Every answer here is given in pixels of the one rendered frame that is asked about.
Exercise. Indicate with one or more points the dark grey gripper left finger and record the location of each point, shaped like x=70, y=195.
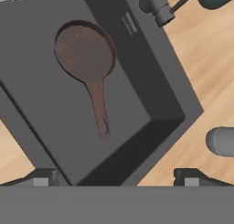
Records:
x=42, y=177

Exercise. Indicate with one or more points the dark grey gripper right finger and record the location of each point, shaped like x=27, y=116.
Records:
x=190, y=177

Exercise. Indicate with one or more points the dark grey kitchen sink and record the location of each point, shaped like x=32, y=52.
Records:
x=128, y=81

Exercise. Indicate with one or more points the brown cast iron pan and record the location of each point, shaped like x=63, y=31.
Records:
x=83, y=55

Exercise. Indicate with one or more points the dark grey sink tap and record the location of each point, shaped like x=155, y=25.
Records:
x=155, y=5

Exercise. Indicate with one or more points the grey cylindrical object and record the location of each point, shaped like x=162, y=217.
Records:
x=221, y=141

